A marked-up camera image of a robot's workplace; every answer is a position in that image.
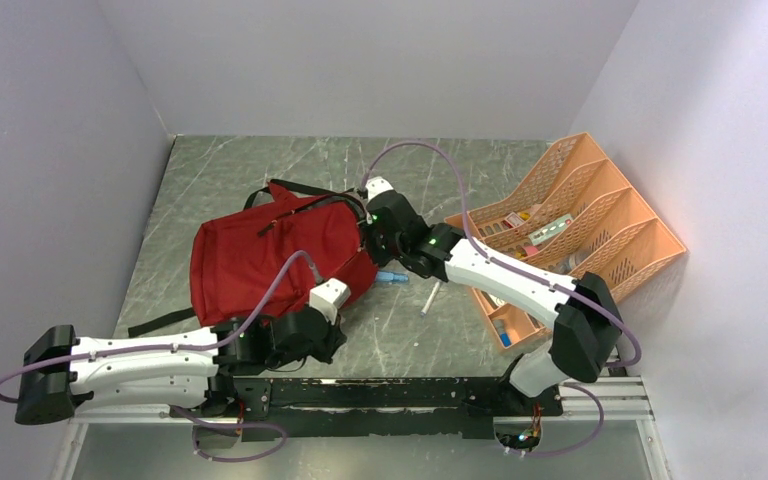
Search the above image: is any blue highlighter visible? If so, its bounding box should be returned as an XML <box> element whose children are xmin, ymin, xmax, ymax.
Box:
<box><xmin>375</xmin><ymin>271</ymin><xmax>410</xmax><ymax>284</ymax></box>

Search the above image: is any blue white marker pen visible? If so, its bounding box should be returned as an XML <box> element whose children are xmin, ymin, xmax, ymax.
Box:
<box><xmin>420</xmin><ymin>281</ymin><xmax>442</xmax><ymax>317</ymax></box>

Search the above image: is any red student backpack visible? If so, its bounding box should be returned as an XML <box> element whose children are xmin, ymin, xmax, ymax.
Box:
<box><xmin>126</xmin><ymin>178</ymin><xmax>380</xmax><ymax>339</ymax></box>

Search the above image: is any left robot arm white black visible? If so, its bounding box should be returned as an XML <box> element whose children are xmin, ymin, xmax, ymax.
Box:
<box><xmin>14</xmin><ymin>306</ymin><xmax>346</xmax><ymax>425</ymax></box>

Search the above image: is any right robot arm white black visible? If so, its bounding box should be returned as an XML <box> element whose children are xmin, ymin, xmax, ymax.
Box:
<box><xmin>365</xmin><ymin>189</ymin><xmax>622</xmax><ymax>398</ymax></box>

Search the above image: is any blue glue stick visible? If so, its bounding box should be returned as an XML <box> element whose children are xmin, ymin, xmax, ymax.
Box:
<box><xmin>492</xmin><ymin>319</ymin><xmax>511</xmax><ymax>348</ymax></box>

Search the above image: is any white green ruler case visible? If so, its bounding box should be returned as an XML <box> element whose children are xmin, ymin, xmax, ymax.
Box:
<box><xmin>528</xmin><ymin>214</ymin><xmax>573</xmax><ymax>247</ymax></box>

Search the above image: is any orange plastic desk organizer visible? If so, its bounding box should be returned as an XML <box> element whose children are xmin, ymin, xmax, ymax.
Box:
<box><xmin>443</xmin><ymin>132</ymin><xmax>687</xmax><ymax>350</ymax></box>

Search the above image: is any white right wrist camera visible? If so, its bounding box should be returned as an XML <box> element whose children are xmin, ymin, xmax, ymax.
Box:
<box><xmin>364</xmin><ymin>176</ymin><xmax>393</xmax><ymax>201</ymax></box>

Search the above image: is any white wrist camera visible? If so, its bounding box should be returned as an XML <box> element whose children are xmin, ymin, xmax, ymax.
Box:
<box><xmin>307</xmin><ymin>278</ymin><xmax>351</xmax><ymax>324</ymax></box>
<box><xmin>364</xmin><ymin>176</ymin><xmax>393</xmax><ymax>201</ymax></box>

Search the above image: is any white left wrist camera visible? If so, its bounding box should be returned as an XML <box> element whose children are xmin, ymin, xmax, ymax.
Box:
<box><xmin>307</xmin><ymin>278</ymin><xmax>351</xmax><ymax>324</ymax></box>

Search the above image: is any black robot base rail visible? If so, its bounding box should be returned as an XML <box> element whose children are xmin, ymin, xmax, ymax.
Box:
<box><xmin>72</xmin><ymin>376</ymin><xmax>650</xmax><ymax>442</ymax></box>

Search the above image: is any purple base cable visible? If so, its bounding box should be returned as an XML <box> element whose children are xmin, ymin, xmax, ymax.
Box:
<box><xmin>171</xmin><ymin>405</ymin><xmax>289</xmax><ymax>464</ymax></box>

